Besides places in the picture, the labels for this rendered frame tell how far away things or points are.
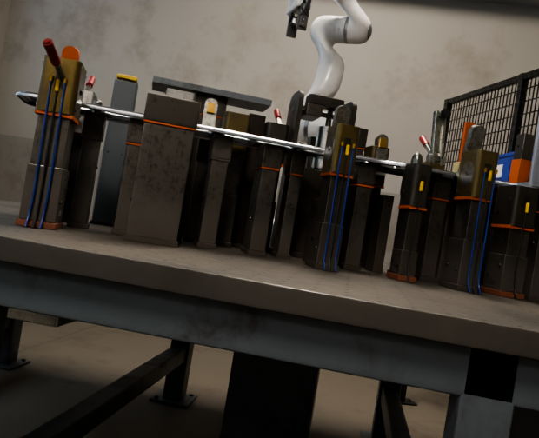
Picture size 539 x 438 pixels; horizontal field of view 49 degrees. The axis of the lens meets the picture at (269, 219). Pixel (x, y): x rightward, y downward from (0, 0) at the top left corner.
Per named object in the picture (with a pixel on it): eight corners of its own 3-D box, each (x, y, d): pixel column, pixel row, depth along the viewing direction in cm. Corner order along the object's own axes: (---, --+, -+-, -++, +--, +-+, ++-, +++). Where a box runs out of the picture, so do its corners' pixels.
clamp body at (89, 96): (45, 221, 159) (67, 86, 159) (52, 220, 171) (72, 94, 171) (73, 225, 160) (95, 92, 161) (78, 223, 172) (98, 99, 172)
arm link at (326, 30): (322, 139, 210) (279, 133, 215) (329, 149, 221) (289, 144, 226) (352, 9, 217) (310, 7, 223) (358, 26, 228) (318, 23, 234)
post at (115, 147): (89, 223, 178) (113, 78, 178) (91, 222, 186) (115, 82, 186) (115, 227, 180) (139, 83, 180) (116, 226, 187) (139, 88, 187)
